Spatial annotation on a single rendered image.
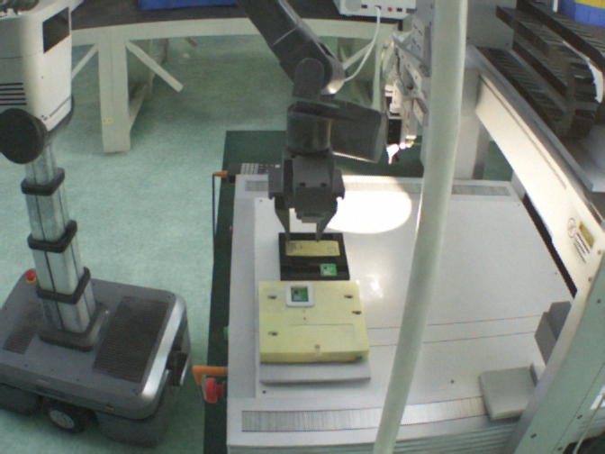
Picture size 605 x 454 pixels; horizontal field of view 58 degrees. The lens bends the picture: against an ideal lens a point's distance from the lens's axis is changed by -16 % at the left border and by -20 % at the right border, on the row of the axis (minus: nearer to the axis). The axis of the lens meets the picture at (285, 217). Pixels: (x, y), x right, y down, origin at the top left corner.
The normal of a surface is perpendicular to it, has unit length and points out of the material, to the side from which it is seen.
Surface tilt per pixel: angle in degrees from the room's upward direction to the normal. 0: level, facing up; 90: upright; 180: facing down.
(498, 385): 0
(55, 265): 90
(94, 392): 45
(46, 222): 90
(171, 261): 0
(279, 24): 58
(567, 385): 90
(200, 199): 0
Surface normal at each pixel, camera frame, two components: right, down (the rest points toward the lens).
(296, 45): -0.29, 0.11
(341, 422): 0.03, -0.84
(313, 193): 0.04, 0.55
